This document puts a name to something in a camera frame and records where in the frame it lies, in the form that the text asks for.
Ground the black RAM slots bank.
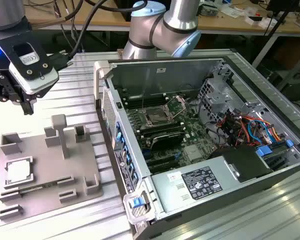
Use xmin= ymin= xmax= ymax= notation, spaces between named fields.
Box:
xmin=124 ymin=94 xmax=172 ymax=107

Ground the open grey PC case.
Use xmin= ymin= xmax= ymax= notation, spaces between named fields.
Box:
xmin=93 ymin=48 xmax=300 ymax=240

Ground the wooden desk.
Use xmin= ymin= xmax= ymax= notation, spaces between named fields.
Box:
xmin=24 ymin=0 xmax=300 ymax=37

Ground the CPU socket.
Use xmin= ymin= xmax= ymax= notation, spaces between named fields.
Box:
xmin=144 ymin=106 xmax=171 ymax=128

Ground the metal drive cage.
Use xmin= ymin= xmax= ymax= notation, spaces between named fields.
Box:
xmin=196 ymin=76 xmax=242 ymax=120

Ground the thin metal locking lever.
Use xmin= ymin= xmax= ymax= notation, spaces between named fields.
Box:
xmin=140 ymin=67 xmax=152 ymax=110

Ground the black plastic fan shroud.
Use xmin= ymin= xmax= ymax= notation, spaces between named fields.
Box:
xmin=206 ymin=144 xmax=275 ymax=184

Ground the grey power supply unit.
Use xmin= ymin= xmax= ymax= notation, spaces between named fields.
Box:
xmin=149 ymin=156 xmax=241 ymax=214

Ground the green motherboard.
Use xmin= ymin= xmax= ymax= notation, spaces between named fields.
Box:
xmin=122 ymin=94 xmax=217 ymax=174

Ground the grey plastic parts rack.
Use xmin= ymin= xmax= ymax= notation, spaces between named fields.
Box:
xmin=0 ymin=113 xmax=104 ymax=221

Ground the metal socket cover frame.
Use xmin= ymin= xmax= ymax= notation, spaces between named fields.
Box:
xmin=164 ymin=95 xmax=189 ymax=119

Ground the black RAM sticks bank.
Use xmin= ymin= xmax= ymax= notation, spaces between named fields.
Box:
xmin=136 ymin=121 xmax=184 ymax=137

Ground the blue case latch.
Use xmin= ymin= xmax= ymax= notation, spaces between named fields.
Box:
xmin=129 ymin=196 xmax=144 ymax=209

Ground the black graphics card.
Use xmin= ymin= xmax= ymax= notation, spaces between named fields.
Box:
xmin=149 ymin=129 xmax=185 ymax=151

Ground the silver CPU chip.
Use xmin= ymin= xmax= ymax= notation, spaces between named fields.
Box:
xmin=5 ymin=161 xmax=33 ymax=185

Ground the white black wrist camera box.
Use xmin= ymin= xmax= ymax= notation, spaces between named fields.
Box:
xmin=8 ymin=42 xmax=60 ymax=95

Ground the coloured wire bundle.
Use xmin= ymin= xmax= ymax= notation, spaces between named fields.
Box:
xmin=213 ymin=111 xmax=285 ymax=150

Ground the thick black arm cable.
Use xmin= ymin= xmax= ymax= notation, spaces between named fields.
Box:
xmin=46 ymin=0 xmax=151 ymax=71

